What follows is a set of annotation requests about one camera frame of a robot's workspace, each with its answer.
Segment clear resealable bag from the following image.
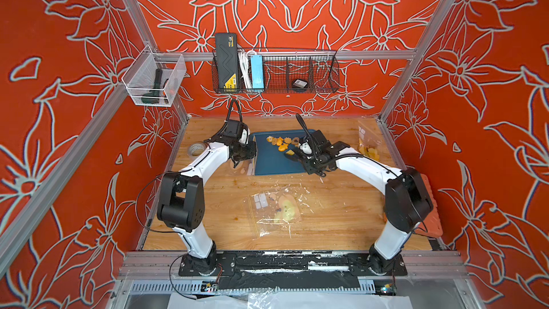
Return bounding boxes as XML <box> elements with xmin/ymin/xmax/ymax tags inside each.
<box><xmin>228</xmin><ymin>157</ymin><xmax>257</xmax><ymax>176</ymax></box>
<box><xmin>357</xmin><ymin>119</ymin><xmax>382</xmax><ymax>162</ymax></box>

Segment black metal tongs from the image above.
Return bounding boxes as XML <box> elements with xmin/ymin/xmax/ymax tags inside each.
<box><xmin>284</xmin><ymin>149</ymin><xmax>307</xmax><ymax>163</ymax></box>

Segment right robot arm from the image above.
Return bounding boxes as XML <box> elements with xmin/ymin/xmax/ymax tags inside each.
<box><xmin>287</xmin><ymin>114</ymin><xmax>434</xmax><ymax>276</ymax></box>

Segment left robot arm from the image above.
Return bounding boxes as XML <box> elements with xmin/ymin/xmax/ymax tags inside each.
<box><xmin>157</xmin><ymin>99</ymin><xmax>257</xmax><ymax>275</ymax></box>

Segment clear bag with yellow toys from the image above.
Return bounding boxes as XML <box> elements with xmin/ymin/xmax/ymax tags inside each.
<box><xmin>244</xmin><ymin>185</ymin><xmax>315</xmax><ymax>238</ymax></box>

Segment blue plastic tray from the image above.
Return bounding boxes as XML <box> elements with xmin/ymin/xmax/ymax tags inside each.
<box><xmin>250</xmin><ymin>130</ymin><xmax>306</xmax><ymax>176</ymax></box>

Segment clear tape roll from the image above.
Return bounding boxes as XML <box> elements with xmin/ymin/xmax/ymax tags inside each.
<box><xmin>187</xmin><ymin>142</ymin><xmax>207</xmax><ymax>160</ymax></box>

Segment black box with yellow label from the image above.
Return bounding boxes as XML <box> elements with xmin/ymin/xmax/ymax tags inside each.
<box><xmin>214</xmin><ymin>33</ymin><xmax>240</xmax><ymax>93</ymax></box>

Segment light blue box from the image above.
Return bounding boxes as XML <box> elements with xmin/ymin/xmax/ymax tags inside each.
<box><xmin>250</xmin><ymin>54</ymin><xmax>264</xmax><ymax>90</ymax></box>

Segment clear acrylic bin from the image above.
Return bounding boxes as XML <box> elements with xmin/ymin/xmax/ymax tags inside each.
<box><xmin>122</xmin><ymin>45</ymin><xmax>187</xmax><ymax>107</ymax></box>

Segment orange tool case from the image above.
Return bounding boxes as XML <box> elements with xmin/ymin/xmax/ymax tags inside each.
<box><xmin>415</xmin><ymin>173</ymin><xmax>443</xmax><ymax>238</ymax></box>

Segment black wire basket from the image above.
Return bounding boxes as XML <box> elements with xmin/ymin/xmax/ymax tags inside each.
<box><xmin>212</xmin><ymin>48</ymin><xmax>341</xmax><ymax>94</ymax></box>

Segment white cable bundle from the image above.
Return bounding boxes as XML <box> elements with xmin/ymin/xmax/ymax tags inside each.
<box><xmin>238</xmin><ymin>50</ymin><xmax>254</xmax><ymax>91</ymax></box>

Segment dark green screwdriver handle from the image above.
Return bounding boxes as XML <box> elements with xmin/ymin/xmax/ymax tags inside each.
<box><xmin>142</xmin><ymin>68</ymin><xmax>162</xmax><ymax>104</ymax></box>

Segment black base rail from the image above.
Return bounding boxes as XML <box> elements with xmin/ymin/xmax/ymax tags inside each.
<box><xmin>177</xmin><ymin>251</ymin><xmax>408</xmax><ymax>296</ymax></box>

